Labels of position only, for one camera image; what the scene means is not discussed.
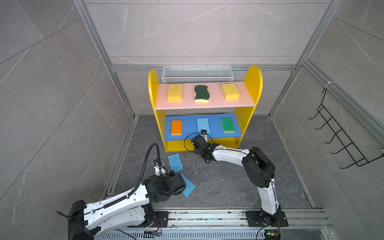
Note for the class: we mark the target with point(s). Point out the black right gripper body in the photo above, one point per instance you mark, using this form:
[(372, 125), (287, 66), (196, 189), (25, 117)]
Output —
[(198, 152)]

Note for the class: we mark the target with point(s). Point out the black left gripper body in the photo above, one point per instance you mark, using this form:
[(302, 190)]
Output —
[(171, 176)]

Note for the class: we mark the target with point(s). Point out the blue sponge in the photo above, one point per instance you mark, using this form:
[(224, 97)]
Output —
[(203, 125), (189, 186), (175, 163)]

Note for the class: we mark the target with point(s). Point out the bright green sponge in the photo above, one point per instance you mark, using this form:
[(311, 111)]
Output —
[(227, 125)]

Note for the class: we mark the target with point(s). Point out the orange sponge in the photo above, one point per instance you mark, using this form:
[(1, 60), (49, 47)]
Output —
[(176, 127)]

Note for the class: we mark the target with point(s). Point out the dark green sponge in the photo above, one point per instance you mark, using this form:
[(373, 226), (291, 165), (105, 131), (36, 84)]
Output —
[(202, 94)]

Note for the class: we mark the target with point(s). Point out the yellow sponge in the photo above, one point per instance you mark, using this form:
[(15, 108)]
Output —
[(175, 93), (230, 92)]

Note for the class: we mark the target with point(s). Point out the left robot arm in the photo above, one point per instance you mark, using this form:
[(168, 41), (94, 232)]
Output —
[(132, 208)]

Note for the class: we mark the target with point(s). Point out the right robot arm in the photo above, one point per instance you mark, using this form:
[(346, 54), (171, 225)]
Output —
[(258, 167)]

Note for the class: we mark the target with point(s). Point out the yellow shelf with coloured boards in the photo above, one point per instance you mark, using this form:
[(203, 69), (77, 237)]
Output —
[(250, 93)]

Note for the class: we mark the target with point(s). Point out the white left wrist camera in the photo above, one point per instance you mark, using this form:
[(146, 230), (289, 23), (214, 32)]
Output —
[(159, 167)]

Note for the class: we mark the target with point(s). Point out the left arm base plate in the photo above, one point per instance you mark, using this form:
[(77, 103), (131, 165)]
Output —
[(162, 218)]

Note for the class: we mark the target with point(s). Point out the aluminium mounting rail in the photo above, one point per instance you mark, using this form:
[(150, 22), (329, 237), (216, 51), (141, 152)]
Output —
[(214, 224)]

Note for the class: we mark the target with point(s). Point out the white wire mesh basket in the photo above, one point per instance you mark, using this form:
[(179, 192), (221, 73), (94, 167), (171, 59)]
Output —
[(181, 75)]

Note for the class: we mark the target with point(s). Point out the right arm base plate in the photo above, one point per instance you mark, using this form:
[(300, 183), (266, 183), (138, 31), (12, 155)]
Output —
[(263, 219)]

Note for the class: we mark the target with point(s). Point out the black wire hook rack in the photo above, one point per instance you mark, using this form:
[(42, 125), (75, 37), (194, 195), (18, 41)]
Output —
[(339, 133)]

